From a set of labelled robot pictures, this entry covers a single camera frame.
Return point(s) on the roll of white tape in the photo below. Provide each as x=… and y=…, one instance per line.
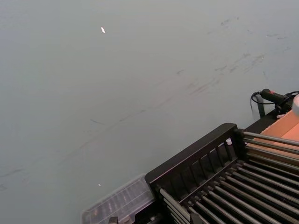
x=295, y=102

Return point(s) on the black rack with steel bars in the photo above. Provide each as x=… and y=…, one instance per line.
x=201, y=161

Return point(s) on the clear plastic case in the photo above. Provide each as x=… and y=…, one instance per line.
x=119, y=200

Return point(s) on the small white plastic piece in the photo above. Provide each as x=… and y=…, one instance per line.
x=279, y=115

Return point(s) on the shallow brown cardboard tray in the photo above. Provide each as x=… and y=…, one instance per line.
x=283, y=130

